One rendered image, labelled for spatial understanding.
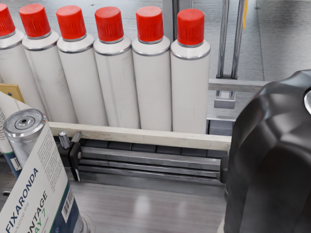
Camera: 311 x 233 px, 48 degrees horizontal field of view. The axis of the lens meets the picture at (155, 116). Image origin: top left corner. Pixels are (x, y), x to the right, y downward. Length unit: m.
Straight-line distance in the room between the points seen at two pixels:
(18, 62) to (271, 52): 0.57
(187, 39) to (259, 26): 0.57
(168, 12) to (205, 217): 0.32
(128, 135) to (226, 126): 0.16
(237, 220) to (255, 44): 0.75
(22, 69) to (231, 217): 0.42
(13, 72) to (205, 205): 0.33
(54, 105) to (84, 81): 0.08
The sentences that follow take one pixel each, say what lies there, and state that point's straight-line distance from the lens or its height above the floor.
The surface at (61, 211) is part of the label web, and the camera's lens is 0.38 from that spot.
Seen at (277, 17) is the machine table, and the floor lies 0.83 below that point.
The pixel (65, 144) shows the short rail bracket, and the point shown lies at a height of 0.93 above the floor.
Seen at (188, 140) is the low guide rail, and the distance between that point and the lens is 0.50.
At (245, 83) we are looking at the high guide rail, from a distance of 0.53.
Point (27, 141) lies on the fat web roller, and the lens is 0.32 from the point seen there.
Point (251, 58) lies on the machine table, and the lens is 0.84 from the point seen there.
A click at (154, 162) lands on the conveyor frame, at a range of 0.53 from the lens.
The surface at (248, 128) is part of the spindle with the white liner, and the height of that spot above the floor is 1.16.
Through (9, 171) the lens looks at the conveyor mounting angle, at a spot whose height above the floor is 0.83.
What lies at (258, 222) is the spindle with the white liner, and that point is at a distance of 0.16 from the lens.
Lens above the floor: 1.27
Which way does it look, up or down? 41 degrees down
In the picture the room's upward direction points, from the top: 4 degrees counter-clockwise
